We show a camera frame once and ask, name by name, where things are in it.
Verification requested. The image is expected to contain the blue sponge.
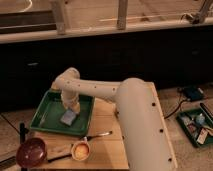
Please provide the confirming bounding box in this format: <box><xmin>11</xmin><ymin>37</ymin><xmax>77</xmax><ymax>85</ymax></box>
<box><xmin>60</xmin><ymin>110</ymin><xmax>77</xmax><ymax>126</ymax></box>

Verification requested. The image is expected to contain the metal spoon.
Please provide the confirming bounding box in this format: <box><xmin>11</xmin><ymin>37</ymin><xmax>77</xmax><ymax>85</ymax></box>
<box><xmin>83</xmin><ymin>131</ymin><xmax>113</xmax><ymax>141</ymax></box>

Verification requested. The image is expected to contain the blue device on floor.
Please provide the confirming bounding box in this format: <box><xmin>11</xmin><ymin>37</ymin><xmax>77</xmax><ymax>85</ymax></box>
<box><xmin>182</xmin><ymin>86</ymin><xmax>204</xmax><ymax>102</ymax></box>

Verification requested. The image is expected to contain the black table stand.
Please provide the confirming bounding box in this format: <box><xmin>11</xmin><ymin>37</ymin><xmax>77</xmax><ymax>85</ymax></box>
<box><xmin>0</xmin><ymin>122</ymin><xmax>29</xmax><ymax>171</ymax></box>

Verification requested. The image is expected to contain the green plastic tray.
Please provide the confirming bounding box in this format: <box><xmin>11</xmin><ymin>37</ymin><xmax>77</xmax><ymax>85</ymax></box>
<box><xmin>30</xmin><ymin>90</ymin><xmax>94</xmax><ymax>137</ymax></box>

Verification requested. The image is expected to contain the green bin on floor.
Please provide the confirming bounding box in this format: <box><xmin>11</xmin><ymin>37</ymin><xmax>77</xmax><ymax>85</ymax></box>
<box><xmin>176</xmin><ymin>103</ymin><xmax>213</xmax><ymax>148</ymax></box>

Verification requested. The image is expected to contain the dark red bowl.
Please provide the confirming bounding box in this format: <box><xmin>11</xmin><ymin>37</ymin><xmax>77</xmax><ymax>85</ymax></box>
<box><xmin>16</xmin><ymin>138</ymin><xmax>47</xmax><ymax>168</ymax></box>

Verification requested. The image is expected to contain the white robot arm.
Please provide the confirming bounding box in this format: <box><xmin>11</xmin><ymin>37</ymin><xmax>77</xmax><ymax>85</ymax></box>
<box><xmin>54</xmin><ymin>68</ymin><xmax>177</xmax><ymax>171</ymax></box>

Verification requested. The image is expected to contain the black power cable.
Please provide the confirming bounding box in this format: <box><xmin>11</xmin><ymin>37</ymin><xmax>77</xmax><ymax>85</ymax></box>
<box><xmin>163</xmin><ymin>94</ymin><xmax>188</xmax><ymax>120</ymax></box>

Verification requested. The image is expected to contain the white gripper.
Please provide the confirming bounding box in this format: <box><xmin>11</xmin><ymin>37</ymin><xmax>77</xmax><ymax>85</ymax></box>
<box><xmin>61</xmin><ymin>91</ymin><xmax>80</xmax><ymax>114</ymax></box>

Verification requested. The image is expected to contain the small orange saucepan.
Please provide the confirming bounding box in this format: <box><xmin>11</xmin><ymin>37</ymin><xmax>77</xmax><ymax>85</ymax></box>
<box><xmin>48</xmin><ymin>141</ymin><xmax>90</xmax><ymax>162</ymax></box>

